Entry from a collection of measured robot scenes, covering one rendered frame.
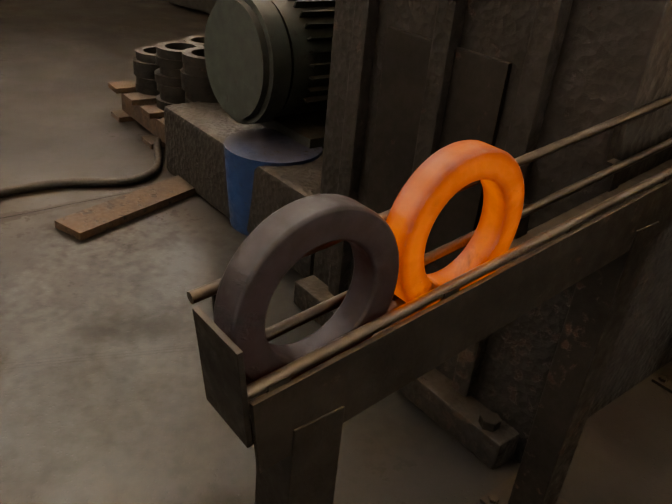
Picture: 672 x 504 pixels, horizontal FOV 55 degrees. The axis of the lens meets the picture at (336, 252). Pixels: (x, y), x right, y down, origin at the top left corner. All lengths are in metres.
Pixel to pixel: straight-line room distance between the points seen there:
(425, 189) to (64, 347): 1.15
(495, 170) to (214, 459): 0.84
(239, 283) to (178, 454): 0.83
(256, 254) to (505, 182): 0.29
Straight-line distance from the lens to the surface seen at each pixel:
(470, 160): 0.63
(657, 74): 1.07
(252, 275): 0.51
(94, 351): 1.58
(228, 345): 0.52
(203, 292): 0.58
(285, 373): 0.56
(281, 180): 1.80
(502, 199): 0.71
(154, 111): 2.67
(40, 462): 1.35
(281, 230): 0.51
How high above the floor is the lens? 0.95
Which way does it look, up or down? 29 degrees down
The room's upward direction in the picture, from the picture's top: 6 degrees clockwise
